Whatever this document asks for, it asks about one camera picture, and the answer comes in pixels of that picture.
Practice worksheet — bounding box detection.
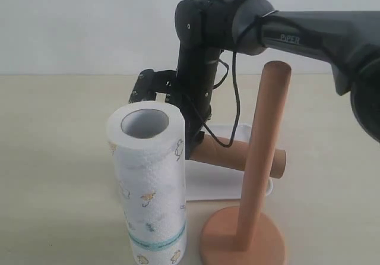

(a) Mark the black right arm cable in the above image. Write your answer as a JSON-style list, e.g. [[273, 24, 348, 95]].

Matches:
[[181, 0, 278, 147]]

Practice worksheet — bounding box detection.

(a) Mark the wooden paper towel holder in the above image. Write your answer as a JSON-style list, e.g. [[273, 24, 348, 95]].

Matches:
[[199, 61, 292, 264]]

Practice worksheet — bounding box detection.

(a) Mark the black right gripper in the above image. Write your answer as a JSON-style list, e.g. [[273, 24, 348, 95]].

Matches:
[[169, 46, 221, 160]]

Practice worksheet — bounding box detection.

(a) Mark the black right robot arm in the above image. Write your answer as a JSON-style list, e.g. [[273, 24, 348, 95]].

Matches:
[[173, 0, 379, 156]]

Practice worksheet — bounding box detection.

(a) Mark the white printed paper towel roll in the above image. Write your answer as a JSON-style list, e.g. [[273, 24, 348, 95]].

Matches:
[[106, 101, 186, 264]]

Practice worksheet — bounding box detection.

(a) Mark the brown cardboard tube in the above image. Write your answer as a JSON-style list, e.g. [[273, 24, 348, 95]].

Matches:
[[189, 134, 287, 179]]

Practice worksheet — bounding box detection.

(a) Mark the white rectangular plastic tray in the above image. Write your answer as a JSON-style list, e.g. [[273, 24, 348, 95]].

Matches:
[[184, 123, 273, 202]]

